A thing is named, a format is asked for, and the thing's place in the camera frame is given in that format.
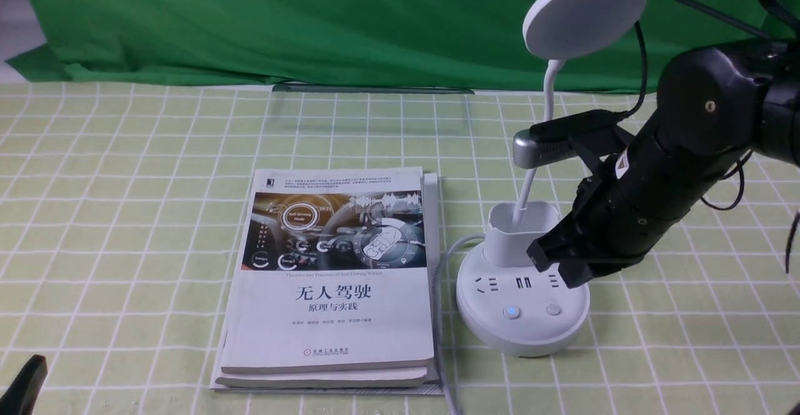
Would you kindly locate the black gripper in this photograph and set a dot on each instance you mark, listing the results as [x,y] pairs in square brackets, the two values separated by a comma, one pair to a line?
[652,184]

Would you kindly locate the white desk lamp with socket base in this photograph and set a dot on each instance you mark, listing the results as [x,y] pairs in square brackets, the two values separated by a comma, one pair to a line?
[503,299]

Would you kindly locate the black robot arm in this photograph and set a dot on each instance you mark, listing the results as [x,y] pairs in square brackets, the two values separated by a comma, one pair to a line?
[714,105]

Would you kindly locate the white book bottom of stack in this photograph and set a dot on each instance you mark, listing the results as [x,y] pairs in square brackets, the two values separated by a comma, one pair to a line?
[431,389]

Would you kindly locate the self-driving textbook top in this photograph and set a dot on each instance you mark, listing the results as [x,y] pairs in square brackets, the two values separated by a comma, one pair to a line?
[331,315]

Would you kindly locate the green backdrop cloth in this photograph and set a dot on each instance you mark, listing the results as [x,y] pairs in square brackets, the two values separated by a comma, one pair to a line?
[475,44]

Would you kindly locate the green checkered tablecloth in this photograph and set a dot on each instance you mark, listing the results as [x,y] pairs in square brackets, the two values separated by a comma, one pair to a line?
[121,210]

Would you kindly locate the black object at left corner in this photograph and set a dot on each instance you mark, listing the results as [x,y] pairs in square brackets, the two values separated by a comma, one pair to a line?
[22,394]

